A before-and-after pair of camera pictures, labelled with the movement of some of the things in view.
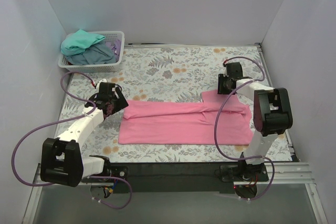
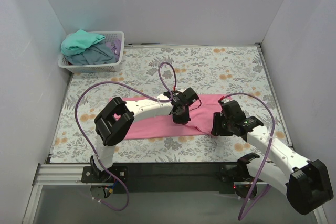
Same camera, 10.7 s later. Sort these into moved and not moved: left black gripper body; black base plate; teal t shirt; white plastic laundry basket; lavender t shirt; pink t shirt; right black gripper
Moved: pink t shirt; right black gripper; left black gripper body
Not moved: black base plate; teal t shirt; lavender t shirt; white plastic laundry basket
